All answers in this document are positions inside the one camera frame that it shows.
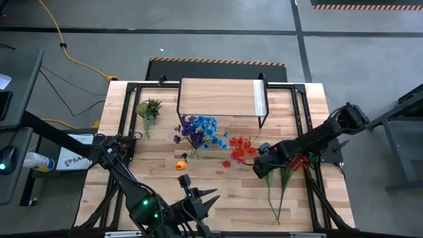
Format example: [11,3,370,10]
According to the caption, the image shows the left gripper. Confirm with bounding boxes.
[171,174,221,238]

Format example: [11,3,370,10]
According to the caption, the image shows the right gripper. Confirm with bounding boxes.
[252,142,288,179]

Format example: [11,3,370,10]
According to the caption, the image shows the dark pink artificial tulip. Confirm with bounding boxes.
[263,169,281,225]

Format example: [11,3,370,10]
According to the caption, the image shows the red artificial flower bunch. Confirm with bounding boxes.
[221,135,260,169]
[276,154,311,221]

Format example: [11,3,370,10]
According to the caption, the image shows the orange artificial tulip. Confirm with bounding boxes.
[174,155,191,172]

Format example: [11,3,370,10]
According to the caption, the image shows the purple artificial flower bunch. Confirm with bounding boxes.
[173,114,206,159]

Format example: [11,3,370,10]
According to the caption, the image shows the blue artificial flower bunch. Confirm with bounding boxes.
[192,115,231,153]

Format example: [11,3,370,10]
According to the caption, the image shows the smooth clear glass vase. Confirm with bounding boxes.
[188,147,206,161]

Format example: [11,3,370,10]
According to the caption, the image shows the black hazard-striped floor mat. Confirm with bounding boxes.
[145,57,288,83]
[310,0,423,11]

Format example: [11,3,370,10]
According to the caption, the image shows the green succulent plant in pot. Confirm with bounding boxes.
[135,98,163,139]

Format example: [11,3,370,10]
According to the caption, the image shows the dark metal stand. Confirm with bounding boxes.
[366,84,423,194]

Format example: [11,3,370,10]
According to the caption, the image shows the white cardboard box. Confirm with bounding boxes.
[55,133,96,172]

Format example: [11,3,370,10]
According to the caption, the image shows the white spray bottle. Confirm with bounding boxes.
[22,151,56,173]

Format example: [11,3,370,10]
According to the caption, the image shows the black computer mouse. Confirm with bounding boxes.
[0,145,18,175]

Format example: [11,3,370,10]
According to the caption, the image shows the black desk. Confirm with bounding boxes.
[0,48,100,208]

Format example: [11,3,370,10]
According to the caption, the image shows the black phone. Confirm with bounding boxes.
[0,91,13,122]

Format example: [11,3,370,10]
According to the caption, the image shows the white paper sheet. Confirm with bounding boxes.
[0,73,13,91]

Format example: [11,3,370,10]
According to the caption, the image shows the wooden shelf with black frame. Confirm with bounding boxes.
[176,73,270,129]

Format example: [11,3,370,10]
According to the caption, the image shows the yellow cable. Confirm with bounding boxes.
[41,118,100,130]
[36,0,118,83]

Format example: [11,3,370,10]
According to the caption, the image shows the black floor cable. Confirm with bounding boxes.
[38,69,106,117]
[38,64,107,97]

